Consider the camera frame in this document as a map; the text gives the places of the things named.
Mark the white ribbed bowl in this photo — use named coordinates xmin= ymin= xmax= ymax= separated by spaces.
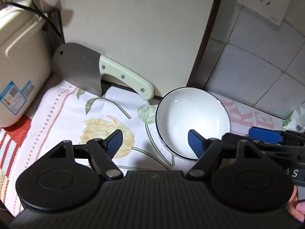
xmin=155 ymin=87 xmax=231 ymax=161

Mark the beige rice cooker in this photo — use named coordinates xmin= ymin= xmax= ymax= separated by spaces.
xmin=0 ymin=6 xmax=51 ymax=127

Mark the person's right hand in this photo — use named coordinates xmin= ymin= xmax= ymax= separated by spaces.
xmin=286 ymin=185 xmax=305 ymax=223

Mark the cream cutting board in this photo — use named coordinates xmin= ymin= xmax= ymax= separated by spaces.
xmin=60 ymin=0 xmax=221 ymax=97

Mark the red striped cloth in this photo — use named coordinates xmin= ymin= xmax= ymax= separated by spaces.
xmin=1 ymin=115 xmax=31 ymax=208

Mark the black power cable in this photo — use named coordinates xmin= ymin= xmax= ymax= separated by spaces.
xmin=0 ymin=2 xmax=65 ymax=43

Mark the cleaver with cream handle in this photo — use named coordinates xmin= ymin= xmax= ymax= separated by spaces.
xmin=52 ymin=42 xmax=155 ymax=100

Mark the white plastic seasoning bag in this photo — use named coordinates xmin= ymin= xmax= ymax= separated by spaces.
xmin=282 ymin=103 xmax=305 ymax=133

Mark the floral table cloth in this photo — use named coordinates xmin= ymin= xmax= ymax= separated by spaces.
xmin=0 ymin=80 xmax=285 ymax=218

